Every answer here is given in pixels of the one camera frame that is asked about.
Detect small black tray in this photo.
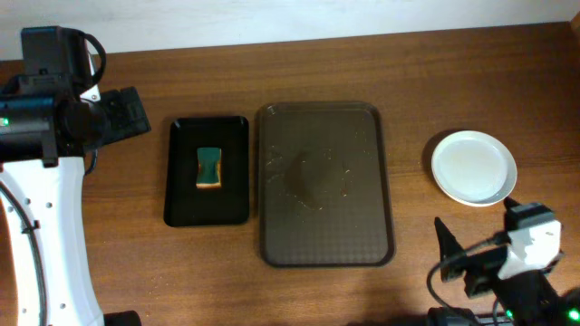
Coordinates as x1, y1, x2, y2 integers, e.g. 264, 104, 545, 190
164, 116, 250, 227

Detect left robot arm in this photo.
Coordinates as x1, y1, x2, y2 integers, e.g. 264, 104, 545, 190
1, 26, 150, 325

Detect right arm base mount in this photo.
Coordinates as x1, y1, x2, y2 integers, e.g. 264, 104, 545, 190
422, 307, 513, 326

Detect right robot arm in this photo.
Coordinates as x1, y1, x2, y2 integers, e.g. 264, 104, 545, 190
426, 197, 579, 325

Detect green and yellow sponge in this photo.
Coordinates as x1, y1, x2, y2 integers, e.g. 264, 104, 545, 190
196, 147, 222, 188

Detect large brown serving tray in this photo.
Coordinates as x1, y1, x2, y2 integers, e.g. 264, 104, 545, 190
256, 101, 395, 268

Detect white plate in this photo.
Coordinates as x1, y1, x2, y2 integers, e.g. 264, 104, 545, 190
430, 130, 517, 207

